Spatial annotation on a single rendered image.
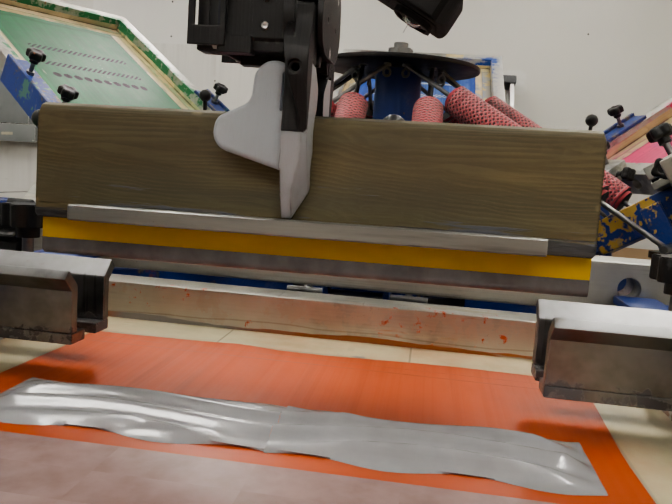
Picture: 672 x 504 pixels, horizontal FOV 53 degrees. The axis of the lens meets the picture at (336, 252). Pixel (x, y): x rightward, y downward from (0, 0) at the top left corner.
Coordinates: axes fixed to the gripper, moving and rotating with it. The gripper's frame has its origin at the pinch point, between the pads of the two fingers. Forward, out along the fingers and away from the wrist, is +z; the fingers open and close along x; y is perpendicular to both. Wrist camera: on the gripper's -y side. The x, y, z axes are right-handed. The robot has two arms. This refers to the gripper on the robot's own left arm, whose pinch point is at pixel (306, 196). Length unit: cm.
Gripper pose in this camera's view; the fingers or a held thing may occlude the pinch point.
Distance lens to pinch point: 43.7
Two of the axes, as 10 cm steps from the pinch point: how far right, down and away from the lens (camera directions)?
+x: -1.4, 1.1, -9.8
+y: -9.9, -0.9, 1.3
